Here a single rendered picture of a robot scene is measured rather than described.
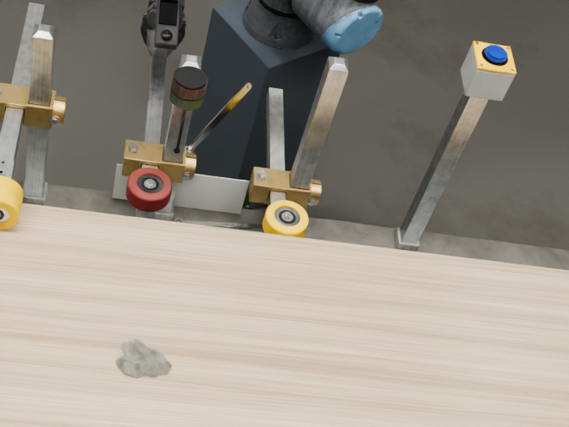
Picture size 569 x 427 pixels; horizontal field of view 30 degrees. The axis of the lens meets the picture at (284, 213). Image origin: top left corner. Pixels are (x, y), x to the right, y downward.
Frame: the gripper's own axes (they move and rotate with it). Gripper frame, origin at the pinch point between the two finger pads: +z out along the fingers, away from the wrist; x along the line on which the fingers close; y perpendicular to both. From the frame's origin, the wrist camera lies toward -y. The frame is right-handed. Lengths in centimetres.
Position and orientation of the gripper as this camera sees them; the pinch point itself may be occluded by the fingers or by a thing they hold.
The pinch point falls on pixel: (157, 58)
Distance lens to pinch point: 226.9
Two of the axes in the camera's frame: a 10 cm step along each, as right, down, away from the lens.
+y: -0.2, -7.6, 6.5
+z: -2.1, 6.4, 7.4
